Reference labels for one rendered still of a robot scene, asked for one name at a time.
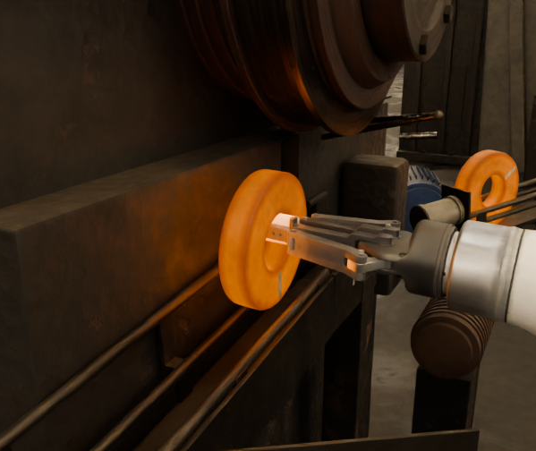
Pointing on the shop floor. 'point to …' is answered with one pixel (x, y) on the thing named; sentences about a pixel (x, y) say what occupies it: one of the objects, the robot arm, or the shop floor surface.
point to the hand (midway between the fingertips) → (268, 225)
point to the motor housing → (446, 366)
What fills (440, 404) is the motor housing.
